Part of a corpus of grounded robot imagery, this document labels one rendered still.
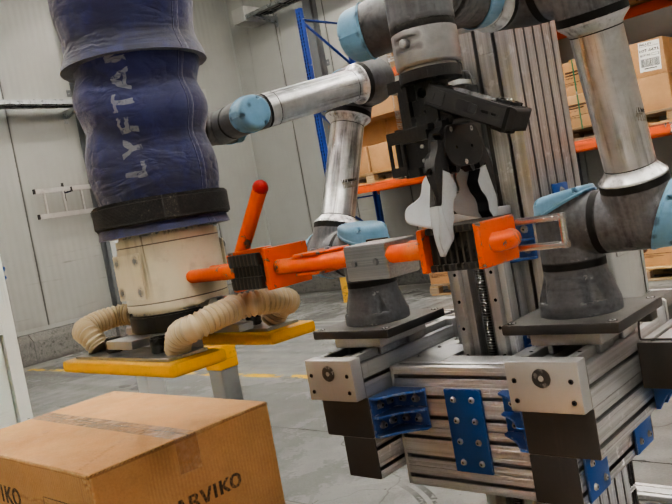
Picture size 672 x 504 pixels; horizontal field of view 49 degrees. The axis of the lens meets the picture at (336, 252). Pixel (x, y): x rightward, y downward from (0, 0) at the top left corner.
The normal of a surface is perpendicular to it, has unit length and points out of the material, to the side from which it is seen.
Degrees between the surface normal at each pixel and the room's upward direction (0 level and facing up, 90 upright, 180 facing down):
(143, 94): 70
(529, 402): 90
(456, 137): 90
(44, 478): 90
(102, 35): 77
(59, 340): 90
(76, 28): 101
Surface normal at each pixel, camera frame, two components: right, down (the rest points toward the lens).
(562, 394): -0.65, 0.16
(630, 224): -0.58, 0.40
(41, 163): 0.73, -0.10
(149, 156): 0.11, -0.24
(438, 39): 0.24, 0.00
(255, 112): 0.55, -0.05
